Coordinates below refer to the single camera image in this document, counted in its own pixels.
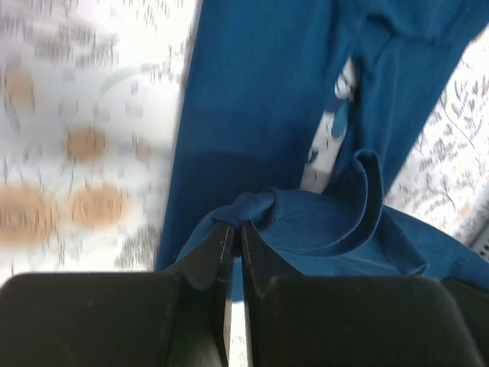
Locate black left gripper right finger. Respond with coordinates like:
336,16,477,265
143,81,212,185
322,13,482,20
241,223,478,366

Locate dark blue t shirt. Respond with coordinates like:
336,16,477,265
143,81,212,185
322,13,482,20
156,1,488,288

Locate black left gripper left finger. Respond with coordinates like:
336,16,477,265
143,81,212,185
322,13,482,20
1,222,235,366

